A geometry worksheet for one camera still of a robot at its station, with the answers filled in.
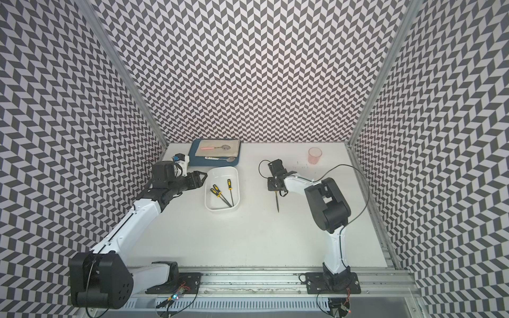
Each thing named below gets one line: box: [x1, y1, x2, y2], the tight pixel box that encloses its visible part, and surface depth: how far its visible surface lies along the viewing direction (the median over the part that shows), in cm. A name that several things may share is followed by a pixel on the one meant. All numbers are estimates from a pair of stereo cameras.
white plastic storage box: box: [204, 166, 241, 212], surface depth 100 cm
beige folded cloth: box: [194, 139, 241, 158], surface depth 118 cm
